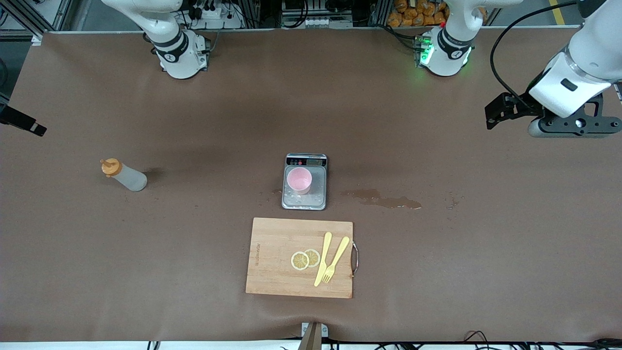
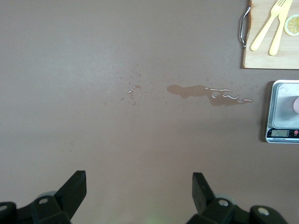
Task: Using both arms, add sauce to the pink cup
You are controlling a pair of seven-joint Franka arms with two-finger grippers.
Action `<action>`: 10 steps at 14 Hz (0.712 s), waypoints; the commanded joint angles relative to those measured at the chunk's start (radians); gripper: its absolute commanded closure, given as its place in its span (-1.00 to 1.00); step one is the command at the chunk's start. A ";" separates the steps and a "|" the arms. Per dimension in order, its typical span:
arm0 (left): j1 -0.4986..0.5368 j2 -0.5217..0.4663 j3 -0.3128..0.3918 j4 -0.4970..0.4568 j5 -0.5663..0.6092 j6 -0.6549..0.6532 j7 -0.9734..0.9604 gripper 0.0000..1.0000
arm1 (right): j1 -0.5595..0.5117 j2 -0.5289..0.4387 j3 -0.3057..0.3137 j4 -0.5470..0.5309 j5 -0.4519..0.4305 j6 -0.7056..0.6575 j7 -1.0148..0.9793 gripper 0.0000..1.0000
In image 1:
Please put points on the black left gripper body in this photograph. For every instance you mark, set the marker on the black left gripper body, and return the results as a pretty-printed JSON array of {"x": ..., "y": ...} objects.
[{"x": 523, "y": 108}]

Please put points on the translucent sauce bottle orange cap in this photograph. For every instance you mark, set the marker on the translucent sauce bottle orange cap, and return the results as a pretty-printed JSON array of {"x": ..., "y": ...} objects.
[{"x": 131, "y": 180}]

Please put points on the pink plastic cup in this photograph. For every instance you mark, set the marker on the pink plastic cup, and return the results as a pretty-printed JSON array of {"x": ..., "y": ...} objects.
[{"x": 299, "y": 179}]

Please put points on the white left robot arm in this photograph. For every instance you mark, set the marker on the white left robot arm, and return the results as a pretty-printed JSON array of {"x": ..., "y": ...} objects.
[{"x": 593, "y": 43}]

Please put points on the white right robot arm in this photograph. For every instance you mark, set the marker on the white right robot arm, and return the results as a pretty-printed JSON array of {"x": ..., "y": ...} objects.
[{"x": 177, "y": 58}]

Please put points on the orange snack packs pile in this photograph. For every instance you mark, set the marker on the orange snack packs pile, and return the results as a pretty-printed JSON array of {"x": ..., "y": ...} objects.
[{"x": 413, "y": 14}]

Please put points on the brown table mat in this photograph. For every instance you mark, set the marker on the brown table mat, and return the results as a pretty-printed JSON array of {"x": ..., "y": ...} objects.
[{"x": 146, "y": 267}]

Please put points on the silver digital kitchen scale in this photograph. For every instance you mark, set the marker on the silver digital kitchen scale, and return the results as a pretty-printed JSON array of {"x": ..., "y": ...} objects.
[{"x": 320, "y": 197}]

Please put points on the white terminal block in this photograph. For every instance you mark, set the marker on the white terminal block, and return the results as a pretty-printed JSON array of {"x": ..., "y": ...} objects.
[{"x": 316, "y": 22}]

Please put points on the yellow plastic fork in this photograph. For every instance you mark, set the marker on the yellow plastic fork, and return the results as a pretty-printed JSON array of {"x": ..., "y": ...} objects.
[{"x": 340, "y": 250}]

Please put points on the yellow plastic knife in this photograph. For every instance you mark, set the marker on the yellow plastic knife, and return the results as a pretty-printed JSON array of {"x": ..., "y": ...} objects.
[{"x": 322, "y": 260}]

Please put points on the white power strip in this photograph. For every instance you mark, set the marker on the white power strip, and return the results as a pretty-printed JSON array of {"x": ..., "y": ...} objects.
[{"x": 223, "y": 22}]

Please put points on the lemon slice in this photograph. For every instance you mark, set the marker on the lemon slice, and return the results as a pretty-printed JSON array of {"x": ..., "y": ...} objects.
[
  {"x": 299, "y": 261},
  {"x": 314, "y": 256}
]

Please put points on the aluminium frame strut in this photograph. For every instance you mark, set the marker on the aluminium frame strut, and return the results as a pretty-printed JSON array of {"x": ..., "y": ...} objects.
[{"x": 62, "y": 12}]

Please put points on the metal camera stand bracket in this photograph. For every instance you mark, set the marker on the metal camera stand bracket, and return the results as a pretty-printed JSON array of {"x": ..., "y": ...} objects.
[{"x": 311, "y": 340}]

